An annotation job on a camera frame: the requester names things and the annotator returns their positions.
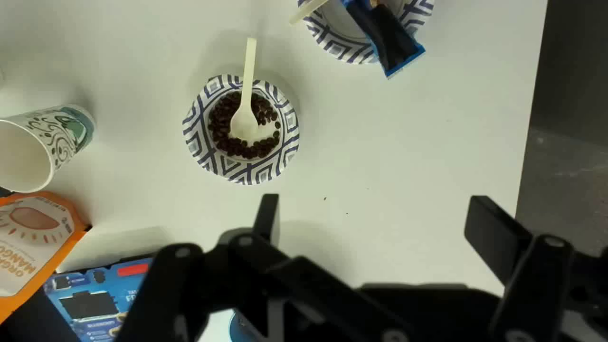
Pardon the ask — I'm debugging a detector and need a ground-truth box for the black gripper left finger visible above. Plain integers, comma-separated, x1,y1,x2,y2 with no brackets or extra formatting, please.
116,191,407,342

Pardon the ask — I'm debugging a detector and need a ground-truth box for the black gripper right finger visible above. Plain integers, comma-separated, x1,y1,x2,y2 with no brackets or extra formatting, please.
464,193,608,342

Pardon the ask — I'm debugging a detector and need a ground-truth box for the patterned paper bowl with beans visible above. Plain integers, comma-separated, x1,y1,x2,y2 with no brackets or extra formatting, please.
181,74,302,186

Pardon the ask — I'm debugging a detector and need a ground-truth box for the white plastic spoon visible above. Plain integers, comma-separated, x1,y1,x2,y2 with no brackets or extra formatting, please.
226,36,262,142

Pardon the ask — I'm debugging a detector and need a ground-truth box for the paper cup with dark beans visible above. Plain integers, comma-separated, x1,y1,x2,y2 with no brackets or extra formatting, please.
0,102,97,195

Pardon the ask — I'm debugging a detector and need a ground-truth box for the patterned paper bowl with packet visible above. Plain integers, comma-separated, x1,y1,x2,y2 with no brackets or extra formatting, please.
296,0,437,66

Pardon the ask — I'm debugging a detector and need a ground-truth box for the blue cookie box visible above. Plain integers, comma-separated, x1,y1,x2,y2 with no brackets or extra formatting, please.
44,254,243,342

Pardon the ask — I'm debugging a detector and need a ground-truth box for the orange and white snack pouch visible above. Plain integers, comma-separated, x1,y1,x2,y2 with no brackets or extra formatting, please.
0,189,93,321

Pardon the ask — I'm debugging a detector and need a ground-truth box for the dark blue snack packet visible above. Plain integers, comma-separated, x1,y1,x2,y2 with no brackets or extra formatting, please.
340,0,426,79

